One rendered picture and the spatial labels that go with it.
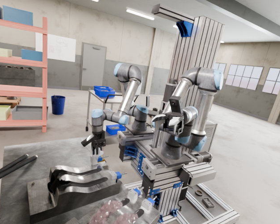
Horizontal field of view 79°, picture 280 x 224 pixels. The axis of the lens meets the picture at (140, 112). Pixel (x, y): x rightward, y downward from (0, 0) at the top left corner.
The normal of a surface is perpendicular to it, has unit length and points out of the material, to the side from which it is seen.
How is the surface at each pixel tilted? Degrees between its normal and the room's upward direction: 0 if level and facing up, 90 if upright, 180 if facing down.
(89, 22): 90
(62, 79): 90
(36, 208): 0
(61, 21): 90
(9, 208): 0
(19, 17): 90
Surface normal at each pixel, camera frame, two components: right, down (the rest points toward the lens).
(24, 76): 0.64, 0.30
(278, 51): -0.86, 0.00
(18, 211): 0.15, -0.95
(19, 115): 0.41, 0.31
